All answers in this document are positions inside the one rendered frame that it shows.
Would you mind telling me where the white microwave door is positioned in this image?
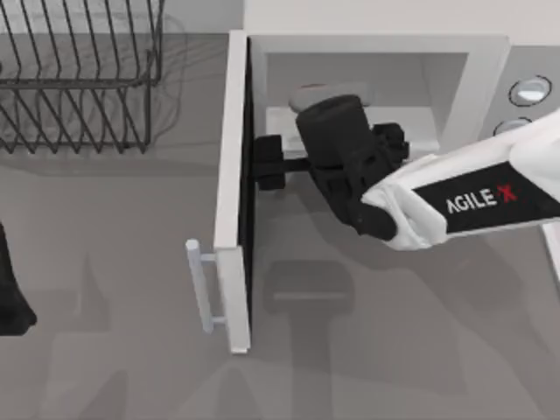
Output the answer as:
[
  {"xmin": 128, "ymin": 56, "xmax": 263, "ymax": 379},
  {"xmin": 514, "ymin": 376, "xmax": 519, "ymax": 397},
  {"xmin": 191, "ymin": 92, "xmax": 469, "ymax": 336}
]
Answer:
[{"xmin": 213, "ymin": 30, "xmax": 256, "ymax": 356}]

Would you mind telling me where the pale grey rounded box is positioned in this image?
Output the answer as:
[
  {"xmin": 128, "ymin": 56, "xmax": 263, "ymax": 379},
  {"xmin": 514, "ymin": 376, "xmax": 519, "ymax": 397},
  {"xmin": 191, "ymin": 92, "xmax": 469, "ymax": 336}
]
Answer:
[{"xmin": 287, "ymin": 81, "xmax": 375, "ymax": 113}]

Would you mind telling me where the pale microwave oven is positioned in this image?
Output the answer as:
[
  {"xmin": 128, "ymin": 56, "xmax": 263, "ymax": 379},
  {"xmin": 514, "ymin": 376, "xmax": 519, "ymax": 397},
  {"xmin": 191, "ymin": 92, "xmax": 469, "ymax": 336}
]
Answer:
[{"xmin": 242, "ymin": 0, "xmax": 560, "ymax": 157}]

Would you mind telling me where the small round microwave knob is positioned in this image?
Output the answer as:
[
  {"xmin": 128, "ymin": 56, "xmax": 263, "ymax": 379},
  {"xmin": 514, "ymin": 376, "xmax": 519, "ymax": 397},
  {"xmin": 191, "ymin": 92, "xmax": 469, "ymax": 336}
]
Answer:
[{"xmin": 493, "ymin": 116, "xmax": 534, "ymax": 139}]

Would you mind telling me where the large round microwave knob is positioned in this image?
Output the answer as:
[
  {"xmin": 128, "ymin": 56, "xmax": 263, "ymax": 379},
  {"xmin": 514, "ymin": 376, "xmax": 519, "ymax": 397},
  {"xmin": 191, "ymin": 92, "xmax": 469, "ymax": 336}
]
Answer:
[{"xmin": 508, "ymin": 74, "xmax": 553, "ymax": 108}]

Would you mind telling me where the pale grey door handle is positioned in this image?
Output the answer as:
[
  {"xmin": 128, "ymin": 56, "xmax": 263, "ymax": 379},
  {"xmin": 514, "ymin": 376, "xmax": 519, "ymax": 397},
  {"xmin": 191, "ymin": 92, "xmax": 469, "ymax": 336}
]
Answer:
[{"xmin": 185, "ymin": 238, "xmax": 228, "ymax": 336}]

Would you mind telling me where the dark wire dish rack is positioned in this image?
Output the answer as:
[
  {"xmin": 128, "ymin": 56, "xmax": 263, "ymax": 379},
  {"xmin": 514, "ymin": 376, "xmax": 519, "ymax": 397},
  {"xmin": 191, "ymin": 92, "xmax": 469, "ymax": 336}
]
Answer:
[{"xmin": 0, "ymin": 0, "xmax": 168, "ymax": 155}]

